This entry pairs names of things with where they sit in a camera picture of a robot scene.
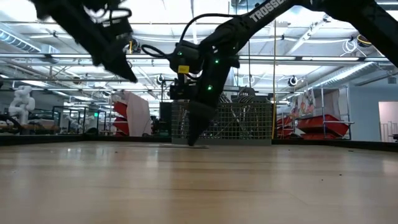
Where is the red storage bin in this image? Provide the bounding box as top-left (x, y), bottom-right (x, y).
top-left (297, 114), bottom-right (350, 138)
top-left (111, 100), bottom-right (130, 136)
top-left (275, 116), bottom-right (295, 140)

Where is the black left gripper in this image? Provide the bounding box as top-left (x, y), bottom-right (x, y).
top-left (79, 17), bottom-right (139, 83)

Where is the black ceiling cable reel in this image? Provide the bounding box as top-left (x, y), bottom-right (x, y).
top-left (356, 33), bottom-right (373, 49)
top-left (127, 37), bottom-right (142, 55)

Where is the pale pink sheet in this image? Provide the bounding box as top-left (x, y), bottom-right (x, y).
top-left (123, 90), bottom-right (152, 137)

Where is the grey mesh cutlery basket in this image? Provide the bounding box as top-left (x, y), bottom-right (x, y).
top-left (170, 86), bottom-right (274, 146)

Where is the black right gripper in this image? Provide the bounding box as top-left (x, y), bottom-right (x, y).
top-left (187, 57), bottom-right (241, 147)

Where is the silver fork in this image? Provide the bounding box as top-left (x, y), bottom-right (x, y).
top-left (238, 87), bottom-right (256, 104)

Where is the colourful wall poster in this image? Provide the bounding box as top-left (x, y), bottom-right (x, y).
top-left (290, 88), bottom-right (317, 118)

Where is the black equipment box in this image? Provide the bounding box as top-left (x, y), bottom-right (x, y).
top-left (158, 101), bottom-right (174, 137)

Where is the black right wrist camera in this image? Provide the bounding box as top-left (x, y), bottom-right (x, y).
top-left (169, 83), bottom-right (198, 101)

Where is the metal shelf rack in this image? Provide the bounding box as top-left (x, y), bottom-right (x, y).
top-left (320, 84), bottom-right (355, 141)

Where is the black boom stand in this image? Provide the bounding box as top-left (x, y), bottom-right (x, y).
top-left (157, 74), bottom-right (175, 103)

